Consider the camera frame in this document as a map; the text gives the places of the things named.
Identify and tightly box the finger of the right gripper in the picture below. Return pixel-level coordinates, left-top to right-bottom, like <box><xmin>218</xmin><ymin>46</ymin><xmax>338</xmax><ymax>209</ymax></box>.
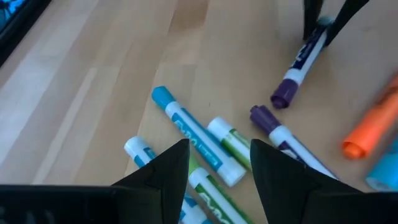
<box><xmin>303</xmin><ymin>0</ymin><xmax>325</xmax><ymax>40</ymax></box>
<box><xmin>324</xmin><ymin>0</ymin><xmax>370</xmax><ymax>47</ymax></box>

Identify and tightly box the green Expo dry-erase marker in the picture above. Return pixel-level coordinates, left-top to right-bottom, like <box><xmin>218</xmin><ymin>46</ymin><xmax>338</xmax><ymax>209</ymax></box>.
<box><xmin>206</xmin><ymin>116</ymin><xmax>253</xmax><ymax>171</ymax></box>
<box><xmin>187</xmin><ymin>154</ymin><xmax>256</xmax><ymax>224</ymax></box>

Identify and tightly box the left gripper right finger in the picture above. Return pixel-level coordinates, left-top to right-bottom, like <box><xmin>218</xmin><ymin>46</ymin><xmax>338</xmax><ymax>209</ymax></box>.
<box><xmin>250</xmin><ymin>139</ymin><xmax>368</xmax><ymax>224</ymax></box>

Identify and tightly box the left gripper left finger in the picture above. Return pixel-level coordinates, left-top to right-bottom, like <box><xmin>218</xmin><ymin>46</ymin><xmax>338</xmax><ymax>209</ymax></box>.
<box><xmin>111</xmin><ymin>139</ymin><xmax>190</xmax><ymax>224</ymax></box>

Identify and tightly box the purple Expo dry-erase marker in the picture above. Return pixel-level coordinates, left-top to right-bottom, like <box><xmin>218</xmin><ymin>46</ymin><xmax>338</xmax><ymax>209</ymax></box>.
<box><xmin>269</xmin><ymin>15</ymin><xmax>336</xmax><ymax>110</ymax></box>
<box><xmin>249</xmin><ymin>105</ymin><xmax>340</xmax><ymax>180</ymax></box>

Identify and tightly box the blue Expo dry-erase marker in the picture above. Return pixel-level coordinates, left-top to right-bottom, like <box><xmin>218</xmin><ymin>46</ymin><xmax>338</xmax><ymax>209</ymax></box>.
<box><xmin>123</xmin><ymin>136</ymin><xmax>215</xmax><ymax>224</ymax></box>
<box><xmin>151</xmin><ymin>85</ymin><xmax>248</xmax><ymax>188</ymax></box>

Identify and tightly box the light-blue highlighter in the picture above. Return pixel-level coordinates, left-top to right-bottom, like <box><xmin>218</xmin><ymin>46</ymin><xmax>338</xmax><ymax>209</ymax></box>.
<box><xmin>365</xmin><ymin>136</ymin><xmax>398</xmax><ymax>192</ymax></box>

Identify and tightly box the orange highlighter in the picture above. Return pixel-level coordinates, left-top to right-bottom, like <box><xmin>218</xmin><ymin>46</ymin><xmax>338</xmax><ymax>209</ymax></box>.
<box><xmin>341</xmin><ymin>73</ymin><xmax>398</xmax><ymax>161</ymax></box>

